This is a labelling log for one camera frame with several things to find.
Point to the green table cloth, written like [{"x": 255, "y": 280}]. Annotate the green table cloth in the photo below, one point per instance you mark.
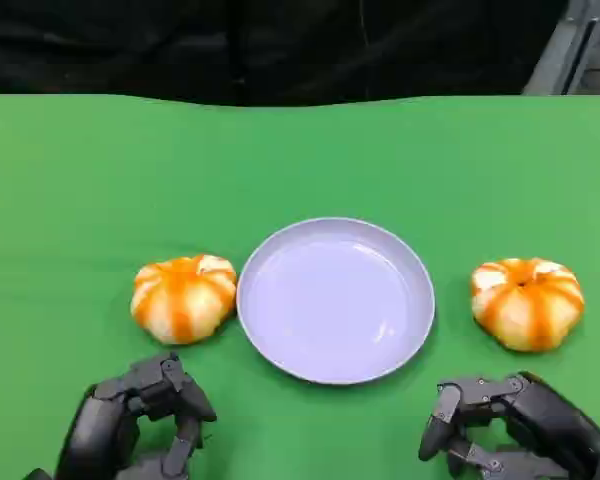
[{"x": 300, "y": 165}]

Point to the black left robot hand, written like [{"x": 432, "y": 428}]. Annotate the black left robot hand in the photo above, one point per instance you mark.
[{"x": 105, "y": 430}]

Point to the lilac plate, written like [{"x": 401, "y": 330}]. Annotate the lilac plate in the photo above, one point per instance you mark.
[{"x": 335, "y": 305}]

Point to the orange and white bread roll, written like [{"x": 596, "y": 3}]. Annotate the orange and white bread roll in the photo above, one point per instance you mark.
[
  {"x": 180, "y": 300},
  {"x": 527, "y": 307}
]

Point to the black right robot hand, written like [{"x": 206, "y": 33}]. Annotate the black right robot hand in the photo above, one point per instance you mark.
[{"x": 540, "y": 420}]

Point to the black backdrop curtain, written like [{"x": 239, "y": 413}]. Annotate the black backdrop curtain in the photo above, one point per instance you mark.
[{"x": 180, "y": 45}]

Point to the grey metal frame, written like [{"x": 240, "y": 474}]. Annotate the grey metal frame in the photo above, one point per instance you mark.
[{"x": 562, "y": 50}]

